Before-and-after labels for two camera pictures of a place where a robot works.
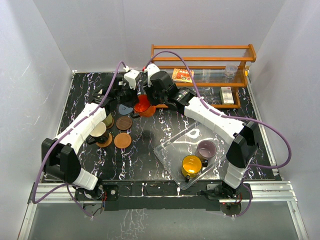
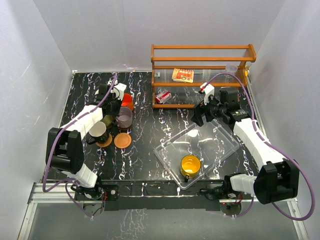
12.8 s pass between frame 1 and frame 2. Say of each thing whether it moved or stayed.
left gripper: moved
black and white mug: stayed
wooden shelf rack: stayed
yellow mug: stayed
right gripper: moved
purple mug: moved
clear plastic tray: stayed
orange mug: moved
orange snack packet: stayed
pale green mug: stayed
